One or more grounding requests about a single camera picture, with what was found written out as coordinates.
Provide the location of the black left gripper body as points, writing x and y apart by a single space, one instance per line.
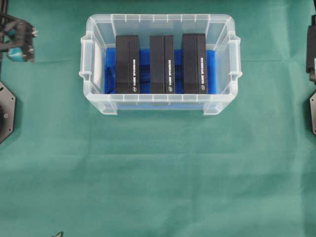
16 39

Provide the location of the black camera box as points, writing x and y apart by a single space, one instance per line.
194 64
127 64
162 65

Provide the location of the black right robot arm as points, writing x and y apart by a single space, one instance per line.
311 50

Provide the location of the clear plastic storage bin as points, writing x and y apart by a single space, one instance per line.
101 32

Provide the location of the blue cloth liner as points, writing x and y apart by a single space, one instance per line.
144 55

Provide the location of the green table cloth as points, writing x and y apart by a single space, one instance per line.
249 171

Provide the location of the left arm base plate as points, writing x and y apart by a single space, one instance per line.
7 112

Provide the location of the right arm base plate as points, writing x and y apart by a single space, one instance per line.
311 113

